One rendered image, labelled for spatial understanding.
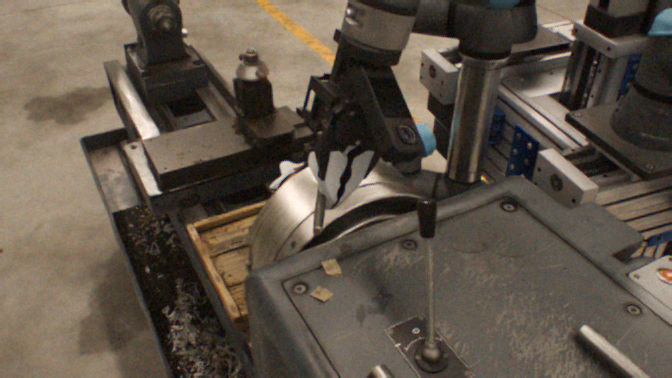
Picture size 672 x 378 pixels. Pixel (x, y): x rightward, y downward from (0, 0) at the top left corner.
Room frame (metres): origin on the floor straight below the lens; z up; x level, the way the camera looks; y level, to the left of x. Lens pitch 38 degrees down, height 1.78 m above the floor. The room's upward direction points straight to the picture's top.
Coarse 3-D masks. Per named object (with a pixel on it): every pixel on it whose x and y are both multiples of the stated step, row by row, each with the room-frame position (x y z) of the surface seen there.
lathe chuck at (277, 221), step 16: (304, 176) 0.74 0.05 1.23; (368, 176) 0.73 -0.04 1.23; (384, 176) 0.74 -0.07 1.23; (400, 176) 0.78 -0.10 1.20; (288, 192) 0.72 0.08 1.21; (304, 192) 0.71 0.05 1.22; (272, 208) 0.71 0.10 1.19; (288, 208) 0.69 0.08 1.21; (304, 208) 0.68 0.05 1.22; (256, 224) 0.71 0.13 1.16; (272, 224) 0.69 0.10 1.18; (288, 224) 0.67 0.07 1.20; (256, 240) 0.69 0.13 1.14; (272, 240) 0.66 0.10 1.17; (256, 256) 0.67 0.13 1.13; (272, 256) 0.64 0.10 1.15
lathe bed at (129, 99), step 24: (192, 48) 2.00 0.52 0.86; (120, 72) 1.81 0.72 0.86; (216, 72) 1.86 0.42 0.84; (120, 96) 1.66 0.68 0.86; (216, 96) 1.70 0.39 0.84; (168, 120) 1.51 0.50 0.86; (192, 120) 1.55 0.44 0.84; (216, 120) 1.52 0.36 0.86; (240, 192) 1.31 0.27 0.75; (264, 192) 1.20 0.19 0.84; (192, 216) 1.08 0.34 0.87; (192, 264) 1.10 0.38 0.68; (216, 312) 0.94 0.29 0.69; (240, 336) 0.82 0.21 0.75; (240, 360) 0.80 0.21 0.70
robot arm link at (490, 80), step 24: (456, 24) 1.01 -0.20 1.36; (480, 24) 1.00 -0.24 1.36; (504, 24) 1.01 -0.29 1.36; (480, 48) 1.00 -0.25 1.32; (504, 48) 1.00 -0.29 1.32; (480, 72) 1.00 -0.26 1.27; (456, 96) 1.04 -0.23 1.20; (480, 96) 1.00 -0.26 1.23; (456, 120) 1.01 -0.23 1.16; (480, 120) 0.99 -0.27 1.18; (456, 144) 1.00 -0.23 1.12; (480, 144) 0.99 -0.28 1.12; (456, 168) 0.99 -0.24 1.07; (480, 168) 0.99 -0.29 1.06; (432, 192) 1.00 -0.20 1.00; (456, 192) 0.98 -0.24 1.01
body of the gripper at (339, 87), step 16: (336, 32) 0.66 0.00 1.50; (352, 48) 0.60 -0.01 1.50; (336, 64) 0.64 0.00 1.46; (352, 64) 0.63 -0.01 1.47; (368, 64) 0.61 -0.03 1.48; (384, 64) 0.60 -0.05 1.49; (320, 80) 0.64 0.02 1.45; (336, 80) 0.63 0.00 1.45; (320, 96) 0.62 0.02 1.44; (336, 96) 0.60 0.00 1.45; (352, 96) 0.60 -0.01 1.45; (304, 112) 0.64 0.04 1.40; (320, 112) 0.62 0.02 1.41; (336, 112) 0.58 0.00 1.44; (352, 112) 0.58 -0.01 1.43; (320, 128) 0.61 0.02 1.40; (336, 128) 0.57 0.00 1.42; (352, 128) 0.58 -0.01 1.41; (368, 128) 0.59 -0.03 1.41; (352, 144) 0.58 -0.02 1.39; (368, 144) 0.59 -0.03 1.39
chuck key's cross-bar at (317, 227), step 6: (318, 192) 0.58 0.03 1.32; (318, 198) 0.56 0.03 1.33; (324, 198) 0.57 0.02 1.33; (318, 204) 0.55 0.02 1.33; (324, 204) 0.55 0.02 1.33; (318, 210) 0.53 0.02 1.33; (324, 210) 0.54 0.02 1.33; (318, 216) 0.52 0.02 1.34; (318, 222) 0.50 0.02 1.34; (312, 228) 0.50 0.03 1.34; (318, 228) 0.50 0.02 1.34; (318, 234) 0.49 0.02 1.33
